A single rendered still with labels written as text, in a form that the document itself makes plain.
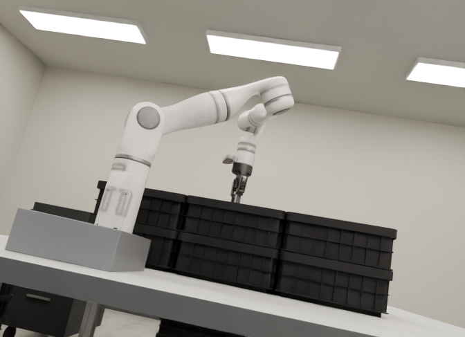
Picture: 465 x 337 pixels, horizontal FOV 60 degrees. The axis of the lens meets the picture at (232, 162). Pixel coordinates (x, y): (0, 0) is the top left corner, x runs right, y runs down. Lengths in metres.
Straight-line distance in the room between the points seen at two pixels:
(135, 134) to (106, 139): 4.26
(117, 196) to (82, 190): 4.23
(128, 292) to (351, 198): 4.26
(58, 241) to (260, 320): 0.45
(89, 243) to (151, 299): 0.24
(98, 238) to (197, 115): 0.44
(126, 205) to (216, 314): 0.41
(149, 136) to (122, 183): 0.13
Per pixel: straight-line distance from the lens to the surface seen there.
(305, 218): 1.15
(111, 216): 0.99
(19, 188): 5.61
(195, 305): 0.68
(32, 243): 0.93
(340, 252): 1.16
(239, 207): 1.17
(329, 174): 4.84
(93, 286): 0.72
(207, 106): 1.11
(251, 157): 1.48
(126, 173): 1.00
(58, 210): 2.98
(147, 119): 1.03
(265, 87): 1.23
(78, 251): 0.88
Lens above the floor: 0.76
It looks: 14 degrees up
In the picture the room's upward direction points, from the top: 11 degrees clockwise
